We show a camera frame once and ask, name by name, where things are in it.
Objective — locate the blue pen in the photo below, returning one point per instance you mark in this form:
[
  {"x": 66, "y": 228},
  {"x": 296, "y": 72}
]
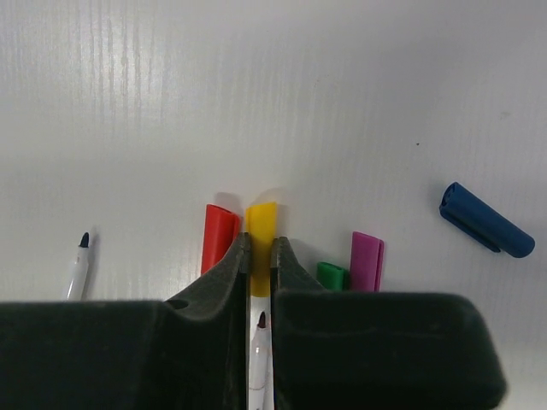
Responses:
[{"x": 79, "y": 270}]

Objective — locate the purple pen cap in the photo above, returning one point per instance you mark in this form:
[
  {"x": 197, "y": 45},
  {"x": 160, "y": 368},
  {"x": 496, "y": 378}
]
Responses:
[{"x": 366, "y": 262}]

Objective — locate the blue pen cap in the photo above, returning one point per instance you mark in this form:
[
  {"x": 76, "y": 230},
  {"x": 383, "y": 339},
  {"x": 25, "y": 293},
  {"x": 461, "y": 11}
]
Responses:
[{"x": 482, "y": 223}]

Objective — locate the yellow pen cap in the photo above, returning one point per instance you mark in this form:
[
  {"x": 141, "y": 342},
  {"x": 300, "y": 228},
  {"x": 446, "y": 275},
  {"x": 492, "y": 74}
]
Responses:
[{"x": 261, "y": 224}]

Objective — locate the green pen cap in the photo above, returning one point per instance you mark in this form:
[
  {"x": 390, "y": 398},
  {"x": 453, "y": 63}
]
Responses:
[{"x": 331, "y": 277}]

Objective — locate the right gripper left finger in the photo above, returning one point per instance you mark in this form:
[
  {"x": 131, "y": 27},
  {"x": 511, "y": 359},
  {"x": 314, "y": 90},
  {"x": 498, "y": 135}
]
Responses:
[{"x": 187, "y": 352}]

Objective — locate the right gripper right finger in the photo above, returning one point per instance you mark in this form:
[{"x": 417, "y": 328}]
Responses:
[{"x": 387, "y": 350}]

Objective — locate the red pen cap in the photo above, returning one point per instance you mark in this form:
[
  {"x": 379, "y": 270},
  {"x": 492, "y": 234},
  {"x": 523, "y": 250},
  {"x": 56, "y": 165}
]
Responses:
[{"x": 221, "y": 227}]

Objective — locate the red pen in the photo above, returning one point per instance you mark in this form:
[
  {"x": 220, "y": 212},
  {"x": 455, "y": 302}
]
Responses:
[{"x": 260, "y": 345}]

